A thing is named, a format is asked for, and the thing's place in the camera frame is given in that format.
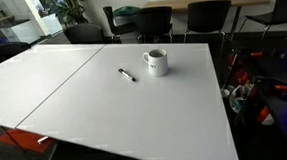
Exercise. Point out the white ceramic mug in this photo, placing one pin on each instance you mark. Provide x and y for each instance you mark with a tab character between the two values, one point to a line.
157	67

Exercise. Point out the black marker pen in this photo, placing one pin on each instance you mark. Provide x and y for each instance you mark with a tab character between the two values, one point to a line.
126	74

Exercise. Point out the black office chair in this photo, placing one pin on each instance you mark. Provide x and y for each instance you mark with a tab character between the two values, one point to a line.
155	20
284	8
1	52
110	18
208	16
84	34

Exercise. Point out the green bag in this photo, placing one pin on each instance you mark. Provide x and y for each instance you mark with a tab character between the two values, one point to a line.
126	11

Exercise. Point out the orange clamp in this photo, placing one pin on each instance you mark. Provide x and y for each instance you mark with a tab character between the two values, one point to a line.
256	54
283	87
262	114
242	77

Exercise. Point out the green potted plant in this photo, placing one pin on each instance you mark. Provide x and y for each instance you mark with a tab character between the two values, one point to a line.
70	9

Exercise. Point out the wooden table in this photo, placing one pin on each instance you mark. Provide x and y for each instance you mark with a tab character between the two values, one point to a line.
212	0

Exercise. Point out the white planter box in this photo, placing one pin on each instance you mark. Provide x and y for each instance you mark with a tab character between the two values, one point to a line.
51	23

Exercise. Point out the grey metal table leg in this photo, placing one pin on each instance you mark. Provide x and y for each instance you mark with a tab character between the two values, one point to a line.
49	159

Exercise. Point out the white low cabinet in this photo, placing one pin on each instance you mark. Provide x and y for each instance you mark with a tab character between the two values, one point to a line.
20	32

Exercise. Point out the red floor mat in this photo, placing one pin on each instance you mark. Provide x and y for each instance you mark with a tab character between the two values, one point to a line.
23	140

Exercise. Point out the black robot stand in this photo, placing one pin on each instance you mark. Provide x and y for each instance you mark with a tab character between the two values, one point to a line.
286	114

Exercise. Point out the white table bracket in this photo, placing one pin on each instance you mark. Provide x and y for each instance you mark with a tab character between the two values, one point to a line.
42	140

